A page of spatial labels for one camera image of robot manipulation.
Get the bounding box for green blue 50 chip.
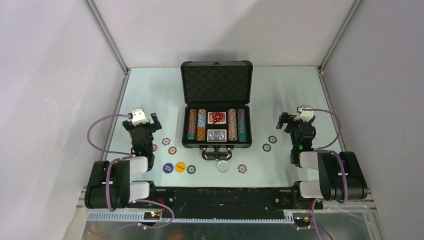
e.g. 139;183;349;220
262;143;272;152
268;135;277;144

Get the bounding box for green blue poker chip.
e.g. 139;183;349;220
186;165;196;174

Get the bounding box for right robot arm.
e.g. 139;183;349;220
276;112;368;209

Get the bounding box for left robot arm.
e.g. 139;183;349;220
84;108;162;212

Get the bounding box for red dice set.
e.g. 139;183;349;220
207;111;227;125

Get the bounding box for white red poker chip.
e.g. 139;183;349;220
161;137;171;146

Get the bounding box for blue small blind button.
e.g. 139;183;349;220
162;162;175;174

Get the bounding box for yellow big blind button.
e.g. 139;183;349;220
175;161;187;173

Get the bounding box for blue orange chip stack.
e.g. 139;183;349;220
196;109;207;141

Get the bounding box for purple green chip stack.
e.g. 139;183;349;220
237;108;247;142

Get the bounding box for black poker case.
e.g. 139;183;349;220
180;60;254;161

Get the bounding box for blue playing card deck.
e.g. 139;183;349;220
206;129;228;142

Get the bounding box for brown white poker chip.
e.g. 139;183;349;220
237;164;247;174

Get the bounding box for pink brown chip stack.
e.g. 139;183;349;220
228;108;238;141

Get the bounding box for clear dealer button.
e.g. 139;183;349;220
216;160;230;173

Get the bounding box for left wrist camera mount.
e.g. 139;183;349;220
131;108;149;126

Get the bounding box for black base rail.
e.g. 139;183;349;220
148;186;314;221

